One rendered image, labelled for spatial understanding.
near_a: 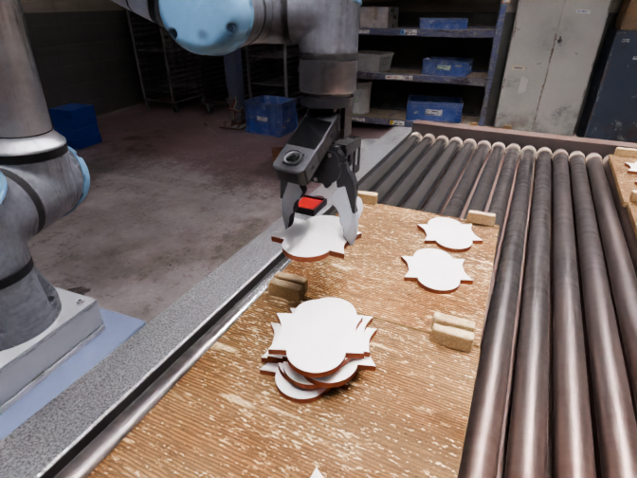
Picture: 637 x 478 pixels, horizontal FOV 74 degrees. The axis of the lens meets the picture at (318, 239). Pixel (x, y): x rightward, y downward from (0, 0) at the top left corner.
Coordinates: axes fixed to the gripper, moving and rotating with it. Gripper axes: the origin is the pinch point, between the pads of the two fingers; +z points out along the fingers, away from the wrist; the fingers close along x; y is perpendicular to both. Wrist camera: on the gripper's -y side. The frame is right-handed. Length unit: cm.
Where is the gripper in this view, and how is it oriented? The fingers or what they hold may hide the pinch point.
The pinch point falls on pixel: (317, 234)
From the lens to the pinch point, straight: 63.7
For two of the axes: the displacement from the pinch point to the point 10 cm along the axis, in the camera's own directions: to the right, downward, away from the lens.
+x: -9.0, -2.1, 3.8
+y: 4.3, -4.0, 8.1
